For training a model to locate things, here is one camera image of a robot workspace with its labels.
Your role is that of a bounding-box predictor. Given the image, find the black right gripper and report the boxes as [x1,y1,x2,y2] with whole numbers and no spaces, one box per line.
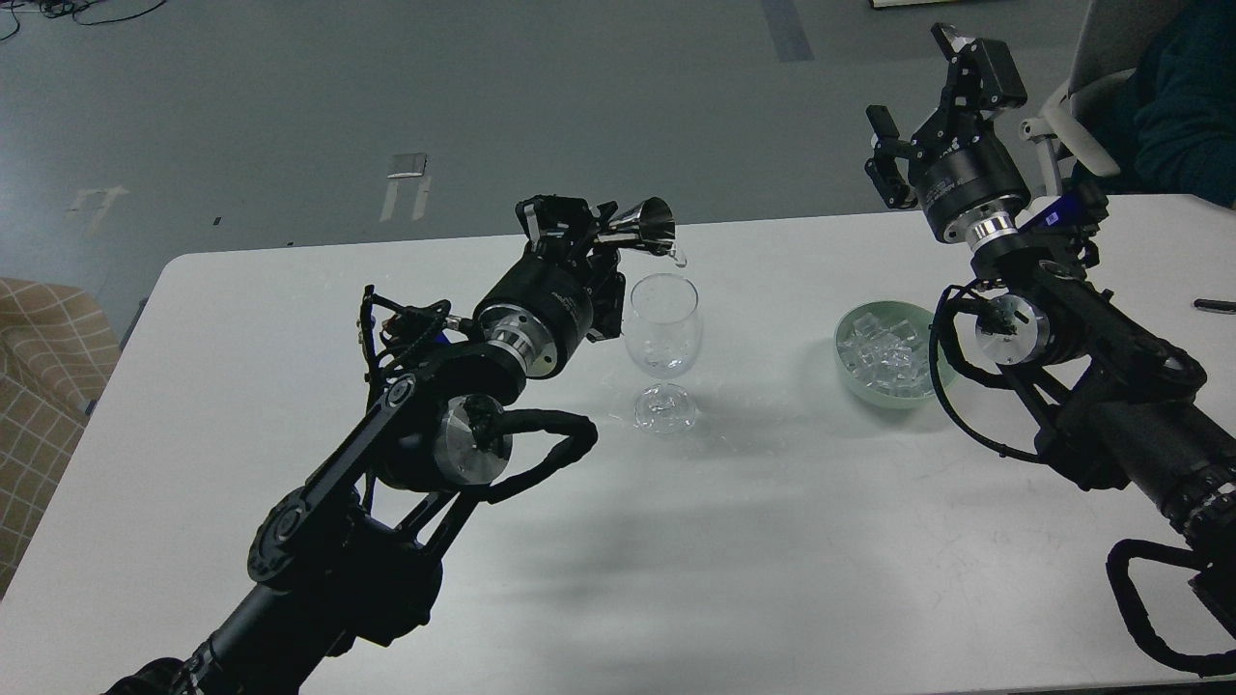
[864,23,1030,242]

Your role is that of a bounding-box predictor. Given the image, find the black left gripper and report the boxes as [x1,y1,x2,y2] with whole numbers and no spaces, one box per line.
[473,195,627,378]

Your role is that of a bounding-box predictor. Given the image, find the steel cocktail jigger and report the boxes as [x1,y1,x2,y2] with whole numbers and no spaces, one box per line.
[595,197,677,257]

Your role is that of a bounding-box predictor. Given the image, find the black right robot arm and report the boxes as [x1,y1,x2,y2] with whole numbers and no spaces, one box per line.
[865,23,1235,678]

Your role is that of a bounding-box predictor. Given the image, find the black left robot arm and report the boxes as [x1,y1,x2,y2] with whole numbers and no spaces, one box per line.
[110,195,676,694]

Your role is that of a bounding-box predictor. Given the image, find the clear wine glass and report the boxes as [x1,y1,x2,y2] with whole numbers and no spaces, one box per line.
[623,273,703,435]

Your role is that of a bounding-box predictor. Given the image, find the clear ice cubes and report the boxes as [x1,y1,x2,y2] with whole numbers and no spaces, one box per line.
[838,309,941,397]

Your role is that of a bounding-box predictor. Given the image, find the grey office chair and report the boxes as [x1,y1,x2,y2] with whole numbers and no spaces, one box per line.
[1018,1,1189,195]

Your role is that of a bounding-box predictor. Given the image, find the green bowl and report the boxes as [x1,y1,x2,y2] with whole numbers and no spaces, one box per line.
[834,301,960,411]

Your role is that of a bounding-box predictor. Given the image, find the person in teal sweater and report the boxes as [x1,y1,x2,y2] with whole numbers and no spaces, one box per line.
[1089,1,1235,209]

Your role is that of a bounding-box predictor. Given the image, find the black pen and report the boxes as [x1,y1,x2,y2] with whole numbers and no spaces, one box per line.
[1193,298,1236,317]

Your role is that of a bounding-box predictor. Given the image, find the black cables on floor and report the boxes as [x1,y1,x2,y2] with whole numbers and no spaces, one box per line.
[0,0,167,40]

